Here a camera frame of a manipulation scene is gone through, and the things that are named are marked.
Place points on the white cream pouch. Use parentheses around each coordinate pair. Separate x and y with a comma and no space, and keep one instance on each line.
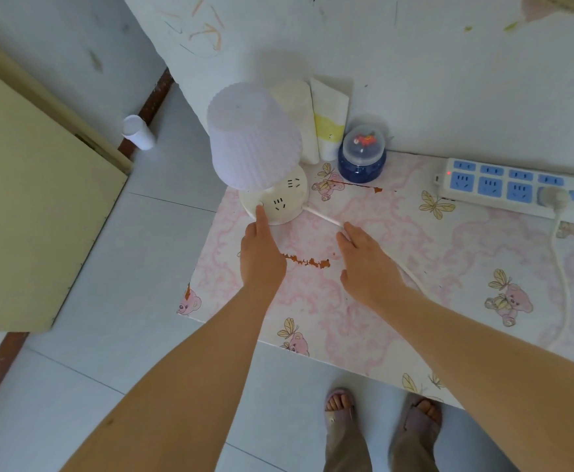
(299,108)

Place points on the table with pink bear print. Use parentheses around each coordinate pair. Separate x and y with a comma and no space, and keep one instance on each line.
(444,250)

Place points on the white tube yellow band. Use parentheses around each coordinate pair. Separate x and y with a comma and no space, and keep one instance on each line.
(331,117)

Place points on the cream yellow door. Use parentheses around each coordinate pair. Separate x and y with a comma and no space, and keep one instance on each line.
(31,216)

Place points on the person's left forearm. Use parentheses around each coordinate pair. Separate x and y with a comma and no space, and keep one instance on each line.
(188,388)

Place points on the person's right hand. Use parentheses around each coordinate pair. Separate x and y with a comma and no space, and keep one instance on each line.
(370,275)

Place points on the person's right forearm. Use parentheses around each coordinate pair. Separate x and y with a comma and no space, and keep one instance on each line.
(488,378)

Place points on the person's right middle finger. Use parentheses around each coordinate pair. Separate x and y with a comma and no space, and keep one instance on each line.
(358,233)

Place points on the pink slipper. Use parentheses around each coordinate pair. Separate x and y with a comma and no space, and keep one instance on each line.
(422,420)
(338,412)

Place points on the white plug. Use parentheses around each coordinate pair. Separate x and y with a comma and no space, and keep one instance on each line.
(555,197)

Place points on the beige trousers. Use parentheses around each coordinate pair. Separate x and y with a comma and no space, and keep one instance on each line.
(346,452)

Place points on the person's left hand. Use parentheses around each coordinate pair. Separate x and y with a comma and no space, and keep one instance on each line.
(262,260)

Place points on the person's right thumb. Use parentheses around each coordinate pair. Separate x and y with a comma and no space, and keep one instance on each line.
(344,279)

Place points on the blue jar clear lid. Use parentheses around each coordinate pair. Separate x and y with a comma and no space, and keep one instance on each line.
(362,159)

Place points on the white power strip blue sockets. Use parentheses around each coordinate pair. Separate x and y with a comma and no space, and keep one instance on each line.
(488,184)

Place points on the white table lamp with sockets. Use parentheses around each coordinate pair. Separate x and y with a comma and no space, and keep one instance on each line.
(252,137)

